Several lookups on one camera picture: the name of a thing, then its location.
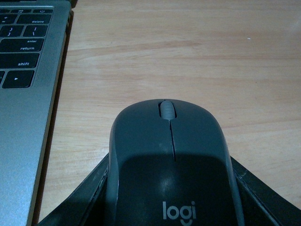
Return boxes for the grey laptop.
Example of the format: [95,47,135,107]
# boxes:
[0,0,77,226]

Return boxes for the grey logi mouse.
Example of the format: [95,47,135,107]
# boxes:
[104,99,245,226]

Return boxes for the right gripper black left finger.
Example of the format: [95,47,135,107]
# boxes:
[38,155,109,226]

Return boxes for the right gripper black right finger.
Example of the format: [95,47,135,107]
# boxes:
[231,158,301,226]

